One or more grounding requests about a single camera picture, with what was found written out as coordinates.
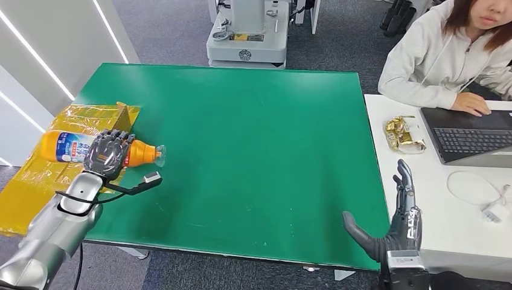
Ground gold foil snack wrapper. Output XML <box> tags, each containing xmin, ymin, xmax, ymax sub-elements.
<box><xmin>383</xmin><ymin>115</ymin><xmax>428</xmax><ymax>155</ymax></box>

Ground white panel stand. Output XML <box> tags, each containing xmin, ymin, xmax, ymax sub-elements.
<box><xmin>295</xmin><ymin>0</ymin><xmax>322</xmax><ymax>35</ymax></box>

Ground grey laptop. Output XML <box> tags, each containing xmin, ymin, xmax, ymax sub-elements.
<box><xmin>420</xmin><ymin>107</ymin><xmax>512</xmax><ymax>169</ymax></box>

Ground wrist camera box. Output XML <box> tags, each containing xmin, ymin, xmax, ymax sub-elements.
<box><xmin>104</xmin><ymin>171</ymin><xmax>164</xmax><ymax>197</ymax></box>
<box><xmin>379</xmin><ymin>250</ymin><xmax>432</xmax><ymax>290</ymax></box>

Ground person's hand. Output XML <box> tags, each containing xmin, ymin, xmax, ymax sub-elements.
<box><xmin>450</xmin><ymin>92</ymin><xmax>492</xmax><ymax>118</ymax></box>

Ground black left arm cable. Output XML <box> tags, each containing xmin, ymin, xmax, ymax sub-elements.
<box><xmin>55</xmin><ymin>190</ymin><xmax>126</xmax><ymax>290</ymax></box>

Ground white cable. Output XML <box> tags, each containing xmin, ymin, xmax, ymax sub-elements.
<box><xmin>446</xmin><ymin>170</ymin><xmax>512</xmax><ymax>224</ymax></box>

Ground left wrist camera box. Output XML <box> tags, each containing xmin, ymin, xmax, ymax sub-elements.
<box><xmin>104</xmin><ymin>171</ymin><xmax>164</xmax><ymax>197</ymax></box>

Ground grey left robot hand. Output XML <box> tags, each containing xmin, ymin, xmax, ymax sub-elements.
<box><xmin>83</xmin><ymin>129</ymin><xmax>136</xmax><ymax>182</ymax></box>

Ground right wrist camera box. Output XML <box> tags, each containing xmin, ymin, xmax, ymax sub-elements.
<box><xmin>379</xmin><ymin>250</ymin><xmax>432</xmax><ymax>290</ymax></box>

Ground yellow film-wrapped cardboard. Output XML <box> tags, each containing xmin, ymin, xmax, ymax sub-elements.
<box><xmin>0</xmin><ymin>101</ymin><xmax>142</xmax><ymax>237</ymax></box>

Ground person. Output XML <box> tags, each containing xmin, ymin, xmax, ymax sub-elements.
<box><xmin>377</xmin><ymin>0</ymin><xmax>512</xmax><ymax>118</ymax></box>

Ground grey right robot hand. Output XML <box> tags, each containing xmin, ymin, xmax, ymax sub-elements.
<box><xmin>342</xmin><ymin>158</ymin><xmax>423</xmax><ymax>265</ymax></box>

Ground black robot legs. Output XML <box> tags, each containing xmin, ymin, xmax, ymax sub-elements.
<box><xmin>379</xmin><ymin>0</ymin><xmax>418</xmax><ymax>39</ymax></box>

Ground orange detergent bottle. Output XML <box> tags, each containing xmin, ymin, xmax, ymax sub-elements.
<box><xmin>40</xmin><ymin>130</ymin><xmax>167</xmax><ymax>169</ymax></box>

